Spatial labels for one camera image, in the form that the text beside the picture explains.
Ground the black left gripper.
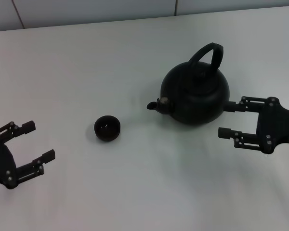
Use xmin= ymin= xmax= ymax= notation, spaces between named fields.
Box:
xmin=0 ymin=120 xmax=56 ymax=190

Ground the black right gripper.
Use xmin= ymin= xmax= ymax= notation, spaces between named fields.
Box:
xmin=218 ymin=95 xmax=289 ymax=154

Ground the black round teapot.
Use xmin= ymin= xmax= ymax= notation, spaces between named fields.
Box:
xmin=146 ymin=42 xmax=231 ymax=126

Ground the small black teacup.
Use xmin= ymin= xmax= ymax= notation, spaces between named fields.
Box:
xmin=93 ymin=115 xmax=122 ymax=142

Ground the white partition board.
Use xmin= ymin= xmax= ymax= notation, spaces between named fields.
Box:
xmin=175 ymin=0 xmax=289 ymax=17
xmin=13 ymin=0 xmax=177 ymax=30
xmin=0 ymin=0 xmax=24 ymax=33

